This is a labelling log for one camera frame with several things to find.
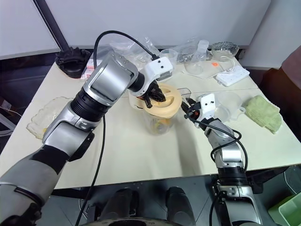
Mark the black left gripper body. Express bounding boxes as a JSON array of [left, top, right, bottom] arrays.
[[141, 81, 159, 107]]

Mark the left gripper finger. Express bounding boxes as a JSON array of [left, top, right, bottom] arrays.
[[154, 86, 166, 100], [150, 93, 168, 103]]

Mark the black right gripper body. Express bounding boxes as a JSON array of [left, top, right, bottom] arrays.
[[189, 103, 203, 121]]

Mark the beige blender lid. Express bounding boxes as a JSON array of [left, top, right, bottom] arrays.
[[140, 83, 183, 118]]

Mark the clear blender jar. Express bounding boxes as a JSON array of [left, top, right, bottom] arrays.
[[143, 87, 191, 135]]

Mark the clear plastic dome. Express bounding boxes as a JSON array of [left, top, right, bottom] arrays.
[[184, 61, 204, 74]]

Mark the clear measuring beaker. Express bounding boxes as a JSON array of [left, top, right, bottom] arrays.
[[161, 48, 179, 65]]

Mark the clear crumpled plastic bag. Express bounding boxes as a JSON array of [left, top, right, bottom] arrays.
[[109, 36, 163, 69]]

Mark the plastic bag with dark contents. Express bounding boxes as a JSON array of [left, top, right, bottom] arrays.
[[174, 36, 212, 64]]

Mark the white power strip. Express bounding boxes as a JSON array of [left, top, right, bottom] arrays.
[[215, 65, 251, 87]]

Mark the small clear plastic bottle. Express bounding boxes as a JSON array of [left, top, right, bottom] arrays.
[[197, 40, 210, 59]]

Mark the cut glass bowl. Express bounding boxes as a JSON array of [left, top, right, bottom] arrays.
[[211, 41, 240, 58]]

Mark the green folded towel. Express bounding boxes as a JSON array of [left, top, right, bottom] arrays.
[[244, 95, 283, 135]]

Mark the black ridged holder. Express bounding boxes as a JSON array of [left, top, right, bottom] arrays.
[[55, 46, 92, 79]]

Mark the dark chair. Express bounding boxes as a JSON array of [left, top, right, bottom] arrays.
[[261, 47, 301, 112]]

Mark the clear glass plate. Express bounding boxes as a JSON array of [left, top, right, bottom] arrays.
[[26, 97, 75, 139]]

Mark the black pole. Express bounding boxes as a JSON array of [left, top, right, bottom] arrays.
[[32, 0, 69, 51]]

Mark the green plastic bin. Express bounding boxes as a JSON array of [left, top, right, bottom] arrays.
[[268, 188, 301, 226]]

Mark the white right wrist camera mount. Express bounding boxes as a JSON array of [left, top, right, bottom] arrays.
[[198, 93, 219, 119]]

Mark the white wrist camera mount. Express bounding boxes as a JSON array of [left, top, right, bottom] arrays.
[[135, 56, 174, 97], [198, 93, 219, 119]]

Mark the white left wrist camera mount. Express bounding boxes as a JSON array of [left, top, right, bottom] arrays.
[[135, 56, 174, 97]]

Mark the clear plastic handled cup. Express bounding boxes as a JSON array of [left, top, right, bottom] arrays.
[[215, 91, 247, 122]]

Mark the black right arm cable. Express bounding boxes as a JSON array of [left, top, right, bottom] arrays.
[[184, 110, 249, 226]]

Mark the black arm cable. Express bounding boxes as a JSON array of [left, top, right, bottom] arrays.
[[184, 110, 249, 226], [76, 30, 162, 226]]

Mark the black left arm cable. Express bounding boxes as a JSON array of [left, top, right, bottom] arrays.
[[76, 30, 162, 226]]

